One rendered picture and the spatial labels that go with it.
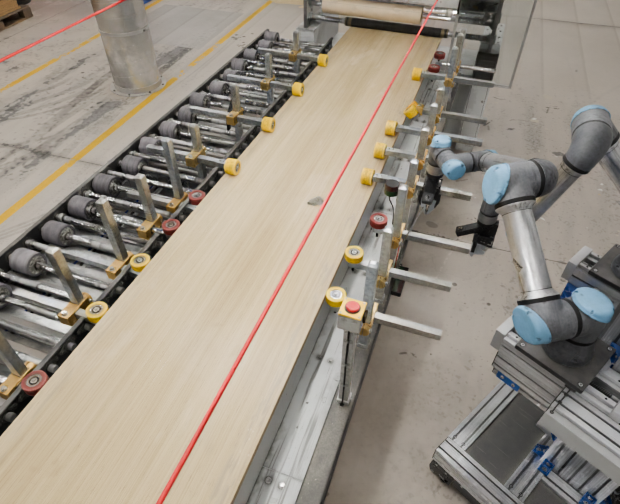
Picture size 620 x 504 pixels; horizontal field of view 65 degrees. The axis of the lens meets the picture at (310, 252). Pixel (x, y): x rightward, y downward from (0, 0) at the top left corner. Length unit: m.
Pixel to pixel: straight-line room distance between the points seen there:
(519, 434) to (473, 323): 0.82
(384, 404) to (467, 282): 1.07
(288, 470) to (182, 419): 0.43
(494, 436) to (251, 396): 1.25
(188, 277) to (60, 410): 0.65
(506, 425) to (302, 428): 1.04
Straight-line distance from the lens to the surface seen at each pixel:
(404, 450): 2.57
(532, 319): 1.48
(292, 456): 1.84
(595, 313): 1.56
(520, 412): 2.57
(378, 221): 2.20
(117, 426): 1.68
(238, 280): 1.95
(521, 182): 1.54
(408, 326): 1.88
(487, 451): 2.43
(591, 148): 1.78
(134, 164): 2.83
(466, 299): 3.20
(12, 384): 2.01
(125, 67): 5.52
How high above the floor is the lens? 2.31
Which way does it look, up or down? 44 degrees down
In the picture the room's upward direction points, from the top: straight up
